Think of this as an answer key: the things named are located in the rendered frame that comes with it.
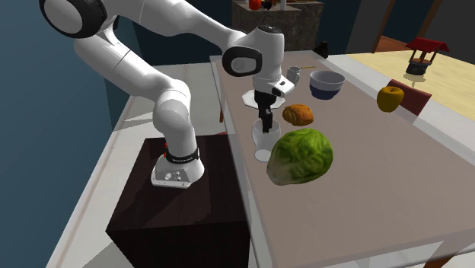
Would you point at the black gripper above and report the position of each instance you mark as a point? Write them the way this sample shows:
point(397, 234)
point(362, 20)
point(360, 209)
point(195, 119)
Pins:
point(264, 99)

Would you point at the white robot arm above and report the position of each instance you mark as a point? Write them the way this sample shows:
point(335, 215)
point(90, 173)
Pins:
point(141, 70)

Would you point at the white octagonal plate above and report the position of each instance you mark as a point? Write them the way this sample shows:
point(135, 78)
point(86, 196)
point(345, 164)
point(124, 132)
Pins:
point(248, 100)

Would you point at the brown bread roll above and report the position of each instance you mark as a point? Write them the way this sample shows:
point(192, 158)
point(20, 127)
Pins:
point(298, 114)

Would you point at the grey mug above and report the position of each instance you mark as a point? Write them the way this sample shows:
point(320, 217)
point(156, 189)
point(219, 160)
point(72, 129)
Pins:
point(293, 75)

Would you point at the white glass cup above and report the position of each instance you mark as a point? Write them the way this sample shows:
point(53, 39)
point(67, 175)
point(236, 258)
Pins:
point(262, 146)

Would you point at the yellow pencil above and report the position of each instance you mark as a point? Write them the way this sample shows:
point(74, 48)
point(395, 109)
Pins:
point(308, 67)

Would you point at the white and blue bowl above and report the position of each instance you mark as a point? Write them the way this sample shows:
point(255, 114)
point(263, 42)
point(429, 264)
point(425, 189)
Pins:
point(326, 87)

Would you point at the green lettuce head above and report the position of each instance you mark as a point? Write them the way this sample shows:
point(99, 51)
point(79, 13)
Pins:
point(300, 156)

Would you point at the small black object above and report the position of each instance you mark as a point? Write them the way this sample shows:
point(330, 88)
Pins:
point(321, 50)

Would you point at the dark stone cabinet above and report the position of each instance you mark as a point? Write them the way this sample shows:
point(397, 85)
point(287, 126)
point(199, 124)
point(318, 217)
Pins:
point(289, 26)

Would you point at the yellow apple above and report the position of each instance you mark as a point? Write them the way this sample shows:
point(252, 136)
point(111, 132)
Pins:
point(389, 99)

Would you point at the brown table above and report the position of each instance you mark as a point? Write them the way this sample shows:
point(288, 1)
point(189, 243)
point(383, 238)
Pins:
point(371, 193)

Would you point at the dark robot stand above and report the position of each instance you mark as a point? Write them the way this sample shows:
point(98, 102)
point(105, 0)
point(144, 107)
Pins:
point(178, 215)

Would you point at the red roofed toy well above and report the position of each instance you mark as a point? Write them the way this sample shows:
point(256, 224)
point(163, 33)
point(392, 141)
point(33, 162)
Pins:
point(423, 55)

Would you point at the pale yellow table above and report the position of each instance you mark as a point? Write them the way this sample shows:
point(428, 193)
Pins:
point(456, 85)

